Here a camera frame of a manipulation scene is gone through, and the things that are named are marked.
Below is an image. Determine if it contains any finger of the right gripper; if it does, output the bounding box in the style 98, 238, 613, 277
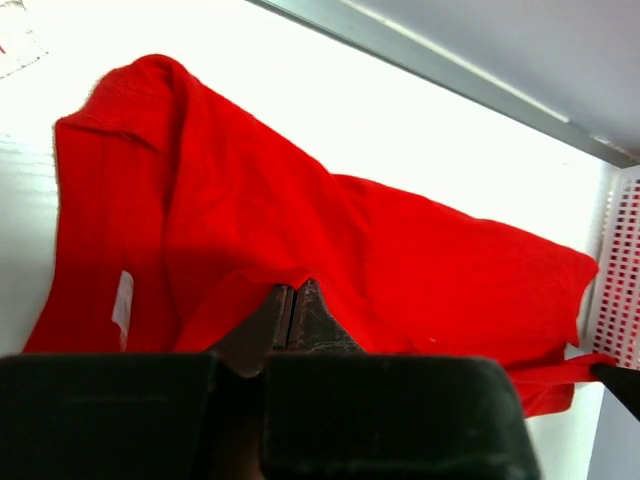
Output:
590, 363, 640, 420

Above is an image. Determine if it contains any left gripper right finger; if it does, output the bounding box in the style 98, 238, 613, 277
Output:
287, 279, 363, 353

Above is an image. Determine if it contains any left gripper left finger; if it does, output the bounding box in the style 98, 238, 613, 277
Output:
210, 285, 295, 378

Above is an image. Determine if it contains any white plastic basket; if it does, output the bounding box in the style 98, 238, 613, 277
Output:
584, 166, 640, 370

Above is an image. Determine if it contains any red t shirt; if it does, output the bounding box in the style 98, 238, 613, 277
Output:
25, 55, 601, 417

